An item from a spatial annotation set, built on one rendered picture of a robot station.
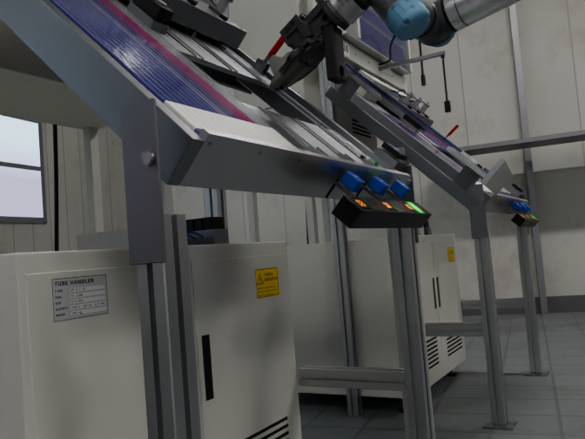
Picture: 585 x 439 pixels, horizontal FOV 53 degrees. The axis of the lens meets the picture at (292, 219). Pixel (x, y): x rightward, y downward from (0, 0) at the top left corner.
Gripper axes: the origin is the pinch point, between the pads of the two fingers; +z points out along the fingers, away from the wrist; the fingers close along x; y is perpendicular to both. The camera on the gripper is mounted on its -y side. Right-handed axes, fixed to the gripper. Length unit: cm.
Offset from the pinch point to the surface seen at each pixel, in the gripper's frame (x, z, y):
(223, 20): 3.3, 0.1, 20.6
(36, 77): 31, 32, 26
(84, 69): 60, -1, -14
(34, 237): -198, 311, 190
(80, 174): -256, 288, 244
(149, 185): 64, -4, -36
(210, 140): 57, -9, -33
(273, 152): 44, -9, -33
